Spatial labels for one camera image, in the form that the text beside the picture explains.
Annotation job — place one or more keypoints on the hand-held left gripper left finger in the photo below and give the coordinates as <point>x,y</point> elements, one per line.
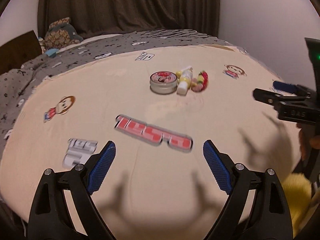
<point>102,166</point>

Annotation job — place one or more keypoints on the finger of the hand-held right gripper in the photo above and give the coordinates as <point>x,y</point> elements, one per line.
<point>285,86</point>
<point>267,95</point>

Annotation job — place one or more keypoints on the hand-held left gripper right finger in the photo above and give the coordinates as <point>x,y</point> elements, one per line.
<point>216,166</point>

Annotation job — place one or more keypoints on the person's right hand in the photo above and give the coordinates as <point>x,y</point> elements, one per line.
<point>315,143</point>

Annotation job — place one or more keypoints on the red yellow small toy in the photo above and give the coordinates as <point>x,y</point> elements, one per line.
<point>201,82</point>

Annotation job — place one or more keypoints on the small cream bottle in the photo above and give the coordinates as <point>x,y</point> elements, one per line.
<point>185,80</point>

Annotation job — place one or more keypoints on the yellow fluffy blanket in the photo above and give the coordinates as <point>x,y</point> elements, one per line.
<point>296,200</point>

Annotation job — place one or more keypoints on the round tin pink lid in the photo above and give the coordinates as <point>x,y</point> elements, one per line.
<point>163,82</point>

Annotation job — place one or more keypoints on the grey printed blanket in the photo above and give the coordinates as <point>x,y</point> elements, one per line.
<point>15,92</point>

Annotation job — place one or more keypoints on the small blue cloth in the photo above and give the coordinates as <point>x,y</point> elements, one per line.
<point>52,53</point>

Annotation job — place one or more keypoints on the patterned plush toy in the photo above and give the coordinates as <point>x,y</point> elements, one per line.
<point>60,36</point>

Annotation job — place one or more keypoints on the wooden headboard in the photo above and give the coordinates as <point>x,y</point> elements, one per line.
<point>20,52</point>

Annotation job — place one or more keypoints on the brown curtain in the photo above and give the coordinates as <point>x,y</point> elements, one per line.
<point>125,5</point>

